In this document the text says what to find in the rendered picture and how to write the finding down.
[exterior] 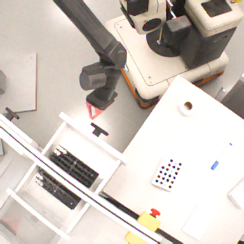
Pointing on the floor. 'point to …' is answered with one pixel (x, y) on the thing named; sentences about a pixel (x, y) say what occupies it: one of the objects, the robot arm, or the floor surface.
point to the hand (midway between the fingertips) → (94, 114)
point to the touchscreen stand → (18, 83)
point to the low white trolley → (194, 196)
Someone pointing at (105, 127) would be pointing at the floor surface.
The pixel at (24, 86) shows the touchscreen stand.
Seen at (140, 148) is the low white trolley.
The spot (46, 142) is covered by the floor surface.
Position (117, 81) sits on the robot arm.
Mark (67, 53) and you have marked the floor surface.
